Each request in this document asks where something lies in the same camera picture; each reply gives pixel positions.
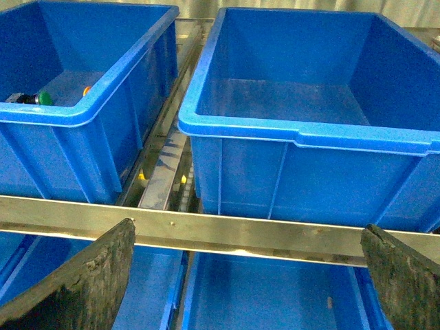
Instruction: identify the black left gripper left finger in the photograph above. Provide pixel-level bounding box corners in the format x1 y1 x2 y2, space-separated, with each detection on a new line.
1 219 135 329

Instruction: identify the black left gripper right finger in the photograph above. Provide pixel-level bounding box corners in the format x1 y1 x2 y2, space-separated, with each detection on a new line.
360 225 439 329

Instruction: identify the blue bin right of buttons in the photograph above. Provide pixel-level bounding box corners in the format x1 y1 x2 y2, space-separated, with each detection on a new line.
178 8 439 232

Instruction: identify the blue bin with buttons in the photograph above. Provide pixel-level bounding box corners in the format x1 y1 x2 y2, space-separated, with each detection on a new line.
1 1 179 204

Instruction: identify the lower shelf blue bin middle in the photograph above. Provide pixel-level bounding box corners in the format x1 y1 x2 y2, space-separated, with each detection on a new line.
1 232 186 329

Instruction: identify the shelf blue bin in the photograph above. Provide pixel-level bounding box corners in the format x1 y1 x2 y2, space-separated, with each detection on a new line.
181 253 392 329
1 232 186 329

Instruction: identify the lower shelf blue bin right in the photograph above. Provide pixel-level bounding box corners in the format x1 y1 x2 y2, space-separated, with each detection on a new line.
181 253 392 329

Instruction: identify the green push button lying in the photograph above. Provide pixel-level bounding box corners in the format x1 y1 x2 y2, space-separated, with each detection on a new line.
5 91 53 106

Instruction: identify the yellow push button lying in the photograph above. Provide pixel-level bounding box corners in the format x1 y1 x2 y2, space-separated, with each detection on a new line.
82 86 91 97

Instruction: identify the steel shelf front rail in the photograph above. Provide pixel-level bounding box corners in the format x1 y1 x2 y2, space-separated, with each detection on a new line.
0 194 440 268

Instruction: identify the steel divider rail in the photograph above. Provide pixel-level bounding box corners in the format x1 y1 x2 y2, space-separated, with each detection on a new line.
137 126 192 211

